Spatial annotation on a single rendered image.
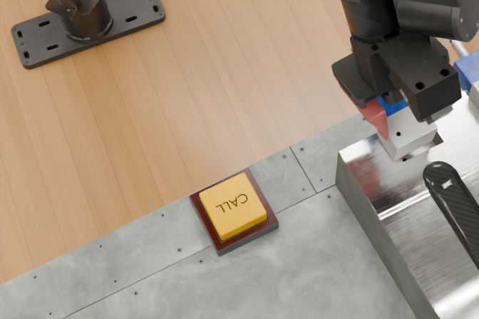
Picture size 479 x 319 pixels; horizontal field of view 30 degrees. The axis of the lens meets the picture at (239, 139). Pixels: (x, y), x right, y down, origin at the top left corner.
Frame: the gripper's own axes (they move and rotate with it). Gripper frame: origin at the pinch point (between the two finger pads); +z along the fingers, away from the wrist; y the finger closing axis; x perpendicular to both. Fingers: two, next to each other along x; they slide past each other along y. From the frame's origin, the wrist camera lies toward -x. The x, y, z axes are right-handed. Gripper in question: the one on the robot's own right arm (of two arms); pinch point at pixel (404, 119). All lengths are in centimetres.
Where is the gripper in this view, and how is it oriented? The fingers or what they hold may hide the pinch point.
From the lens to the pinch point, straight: 96.7
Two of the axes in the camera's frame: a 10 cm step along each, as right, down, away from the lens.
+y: 8.8, -4.7, 0.5
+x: -3.6, -6.0, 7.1
